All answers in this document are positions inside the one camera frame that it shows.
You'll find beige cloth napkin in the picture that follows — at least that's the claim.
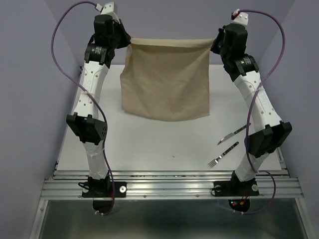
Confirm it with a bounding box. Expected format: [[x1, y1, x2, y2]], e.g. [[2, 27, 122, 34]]
[[120, 38, 214, 121]]

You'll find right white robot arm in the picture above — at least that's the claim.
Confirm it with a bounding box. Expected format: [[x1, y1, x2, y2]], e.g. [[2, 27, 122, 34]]
[[211, 23, 292, 194]]

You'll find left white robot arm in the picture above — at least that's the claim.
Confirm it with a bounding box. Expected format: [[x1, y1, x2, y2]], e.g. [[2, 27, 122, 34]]
[[66, 13, 131, 196]]

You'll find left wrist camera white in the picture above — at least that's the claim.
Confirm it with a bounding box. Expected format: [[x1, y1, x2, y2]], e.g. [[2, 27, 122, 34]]
[[95, 2, 118, 19]]

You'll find steel knife black handle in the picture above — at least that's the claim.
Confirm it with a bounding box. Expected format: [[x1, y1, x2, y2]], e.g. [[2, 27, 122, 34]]
[[217, 125, 247, 145]]

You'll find steel fork black handle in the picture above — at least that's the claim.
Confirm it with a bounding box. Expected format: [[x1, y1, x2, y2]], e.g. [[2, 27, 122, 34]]
[[207, 141, 239, 168]]

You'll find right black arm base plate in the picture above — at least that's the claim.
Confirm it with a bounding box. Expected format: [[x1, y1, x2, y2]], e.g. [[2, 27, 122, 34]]
[[210, 180, 260, 197]]

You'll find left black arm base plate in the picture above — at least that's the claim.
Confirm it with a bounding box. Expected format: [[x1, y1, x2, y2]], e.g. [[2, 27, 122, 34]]
[[78, 182, 127, 198]]

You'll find aluminium front rail frame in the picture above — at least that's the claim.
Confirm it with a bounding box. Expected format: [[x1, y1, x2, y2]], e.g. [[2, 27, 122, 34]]
[[40, 169, 304, 200]]

